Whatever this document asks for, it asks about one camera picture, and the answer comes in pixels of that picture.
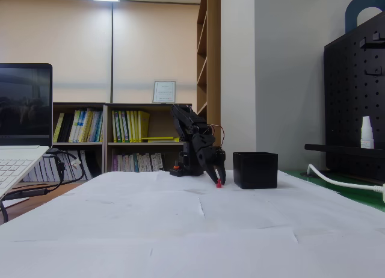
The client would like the black square box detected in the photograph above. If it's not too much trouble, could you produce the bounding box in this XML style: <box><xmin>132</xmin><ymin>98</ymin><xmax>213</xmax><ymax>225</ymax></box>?
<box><xmin>232</xmin><ymin>151</ymin><xmax>279</xmax><ymax>190</ymax></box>

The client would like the white paper sheet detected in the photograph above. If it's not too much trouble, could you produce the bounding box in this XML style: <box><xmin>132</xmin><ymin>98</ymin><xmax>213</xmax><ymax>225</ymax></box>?
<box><xmin>0</xmin><ymin>190</ymin><xmax>207</xmax><ymax>242</ymax></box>
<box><xmin>152</xmin><ymin>168</ymin><xmax>301</xmax><ymax>195</ymax></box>
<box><xmin>150</xmin><ymin>226</ymin><xmax>299</xmax><ymax>278</ymax></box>
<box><xmin>293</xmin><ymin>220</ymin><xmax>385</xmax><ymax>278</ymax></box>
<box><xmin>198</xmin><ymin>187</ymin><xmax>385</xmax><ymax>232</ymax></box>
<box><xmin>0</xmin><ymin>238</ymin><xmax>153</xmax><ymax>278</ymax></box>
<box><xmin>64</xmin><ymin>171</ymin><xmax>159</xmax><ymax>197</ymax></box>

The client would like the flat yellow folder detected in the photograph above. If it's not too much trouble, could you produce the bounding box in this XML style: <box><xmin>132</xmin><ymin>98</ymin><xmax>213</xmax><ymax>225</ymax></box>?
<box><xmin>141</xmin><ymin>136</ymin><xmax>180</xmax><ymax>143</ymax></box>

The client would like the low brown bookcase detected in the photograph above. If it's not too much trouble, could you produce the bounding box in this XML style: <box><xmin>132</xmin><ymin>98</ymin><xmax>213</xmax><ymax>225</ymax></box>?
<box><xmin>103</xmin><ymin>102</ymin><xmax>193</xmax><ymax>173</ymax></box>
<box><xmin>52</xmin><ymin>102</ymin><xmax>106</xmax><ymax>182</ymax></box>

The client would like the wide yellow binder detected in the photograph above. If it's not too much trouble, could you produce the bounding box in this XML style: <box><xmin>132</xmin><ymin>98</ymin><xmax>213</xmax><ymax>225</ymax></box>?
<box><xmin>138</xmin><ymin>110</ymin><xmax>150</xmax><ymax>143</ymax></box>

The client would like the tall wooden bookshelf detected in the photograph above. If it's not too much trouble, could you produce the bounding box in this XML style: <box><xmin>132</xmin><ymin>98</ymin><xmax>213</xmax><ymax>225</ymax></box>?
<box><xmin>196</xmin><ymin>0</ymin><xmax>222</xmax><ymax>170</ymax></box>

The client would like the framed white certificate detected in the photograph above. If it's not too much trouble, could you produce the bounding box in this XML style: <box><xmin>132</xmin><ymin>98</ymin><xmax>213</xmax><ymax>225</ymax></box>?
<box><xmin>152</xmin><ymin>79</ymin><xmax>177</xmax><ymax>104</ymax></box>

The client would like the black pegboard shelf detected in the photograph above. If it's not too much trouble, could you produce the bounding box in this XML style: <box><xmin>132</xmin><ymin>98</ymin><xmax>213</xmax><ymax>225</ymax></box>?
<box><xmin>304</xmin><ymin>143</ymin><xmax>385</xmax><ymax>158</ymax></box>

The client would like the blue white book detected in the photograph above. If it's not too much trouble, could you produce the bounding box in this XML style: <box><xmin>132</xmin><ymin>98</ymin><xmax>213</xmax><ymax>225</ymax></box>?
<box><xmin>89</xmin><ymin>109</ymin><xmax>104</xmax><ymax>143</ymax></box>

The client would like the yellow white book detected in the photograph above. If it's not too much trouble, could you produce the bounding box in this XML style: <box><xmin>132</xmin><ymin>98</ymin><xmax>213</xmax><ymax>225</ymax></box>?
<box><xmin>77</xmin><ymin>108</ymin><xmax>93</xmax><ymax>143</ymax></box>
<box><xmin>68</xmin><ymin>110</ymin><xmax>82</xmax><ymax>143</ymax></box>

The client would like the black book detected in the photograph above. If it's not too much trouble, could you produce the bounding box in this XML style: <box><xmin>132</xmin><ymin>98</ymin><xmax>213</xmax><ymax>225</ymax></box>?
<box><xmin>57</xmin><ymin>112</ymin><xmax>75</xmax><ymax>143</ymax></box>

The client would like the small white bottle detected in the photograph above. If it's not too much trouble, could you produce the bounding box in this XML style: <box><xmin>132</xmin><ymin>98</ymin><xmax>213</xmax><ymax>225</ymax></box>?
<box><xmin>360</xmin><ymin>116</ymin><xmax>376</xmax><ymax>149</ymax></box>

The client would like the thin yellow book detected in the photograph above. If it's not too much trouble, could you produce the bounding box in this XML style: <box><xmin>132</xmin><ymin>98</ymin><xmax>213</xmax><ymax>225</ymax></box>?
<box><xmin>53</xmin><ymin>113</ymin><xmax>65</xmax><ymax>143</ymax></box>

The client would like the white laptop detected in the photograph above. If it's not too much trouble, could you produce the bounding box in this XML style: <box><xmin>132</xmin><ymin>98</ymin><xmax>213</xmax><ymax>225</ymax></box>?
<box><xmin>0</xmin><ymin>63</ymin><xmax>54</xmax><ymax>199</ymax></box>

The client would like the dark blue arch-shaped object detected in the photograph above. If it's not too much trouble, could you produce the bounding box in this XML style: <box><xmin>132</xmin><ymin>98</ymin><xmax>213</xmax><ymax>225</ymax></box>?
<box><xmin>345</xmin><ymin>0</ymin><xmax>385</xmax><ymax>34</ymax></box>

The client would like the red white servo cable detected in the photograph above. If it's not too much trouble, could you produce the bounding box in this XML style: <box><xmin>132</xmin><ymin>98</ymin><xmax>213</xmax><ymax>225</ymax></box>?
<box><xmin>209</xmin><ymin>125</ymin><xmax>226</xmax><ymax>148</ymax></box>

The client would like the white power cable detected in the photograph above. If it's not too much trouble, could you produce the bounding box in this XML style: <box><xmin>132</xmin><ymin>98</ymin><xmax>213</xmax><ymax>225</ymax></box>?
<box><xmin>307</xmin><ymin>164</ymin><xmax>376</xmax><ymax>191</ymax></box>

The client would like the black cable with ferrite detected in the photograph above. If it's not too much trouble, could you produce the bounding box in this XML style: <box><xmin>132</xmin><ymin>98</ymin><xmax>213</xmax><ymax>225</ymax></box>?
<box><xmin>52</xmin><ymin>153</ymin><xmax>66</xmax><ymax>185</ymax></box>

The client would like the thick black laptop cable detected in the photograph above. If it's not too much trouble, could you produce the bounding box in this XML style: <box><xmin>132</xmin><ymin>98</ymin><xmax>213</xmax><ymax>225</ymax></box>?
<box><xmin>4</xmin><ymin>150</ymin><xmax>87</xmax><ymax>200</ymax></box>

